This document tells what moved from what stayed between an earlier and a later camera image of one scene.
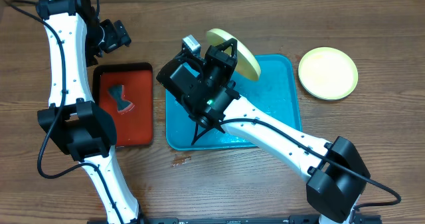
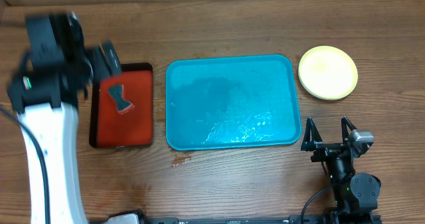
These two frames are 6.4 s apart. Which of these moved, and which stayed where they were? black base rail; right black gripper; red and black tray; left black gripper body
Moved: right black gripper; left black gripper body
Stayed: red and black tray; black base rail
